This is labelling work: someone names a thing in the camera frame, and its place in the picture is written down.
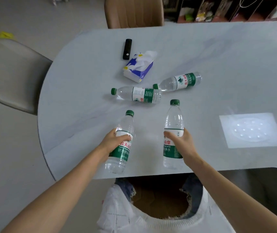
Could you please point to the blue floral tissue pack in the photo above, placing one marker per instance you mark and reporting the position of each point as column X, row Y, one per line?
column 139, row 66

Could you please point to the dark wooden shelf unit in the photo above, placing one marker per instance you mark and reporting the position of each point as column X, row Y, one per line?
column 230, row 9

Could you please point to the brown leather chair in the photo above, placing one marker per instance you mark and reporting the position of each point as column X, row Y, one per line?
column 133, row 12

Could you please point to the person's left forearm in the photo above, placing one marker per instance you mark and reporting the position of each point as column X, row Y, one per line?
column 56, row 194

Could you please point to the green-capped water bottle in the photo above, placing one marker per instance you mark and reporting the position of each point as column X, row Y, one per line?
column 138, row 94
column 179, row 81
column 172, row 133
column 121, row 145

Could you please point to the person's left thumb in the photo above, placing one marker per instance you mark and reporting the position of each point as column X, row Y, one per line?
column 123, row 138

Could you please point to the grey leather chair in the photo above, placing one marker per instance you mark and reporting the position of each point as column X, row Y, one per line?
column 12, row 75

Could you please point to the frayed denim shorts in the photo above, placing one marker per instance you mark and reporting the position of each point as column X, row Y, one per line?
column 192, row 189

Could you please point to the person's right hand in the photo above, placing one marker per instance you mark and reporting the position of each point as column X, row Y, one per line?
column 185, row 144

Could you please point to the person's right thumb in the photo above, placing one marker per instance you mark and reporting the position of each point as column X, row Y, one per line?
column 171, row 135

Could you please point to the black remote control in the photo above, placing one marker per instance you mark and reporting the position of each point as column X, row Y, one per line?
column 127, row 48

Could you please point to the person's left hand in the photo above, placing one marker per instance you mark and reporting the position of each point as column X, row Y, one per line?
column 109, row 142

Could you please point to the person's right forearm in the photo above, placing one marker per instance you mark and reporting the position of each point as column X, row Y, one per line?
column 233, row 198

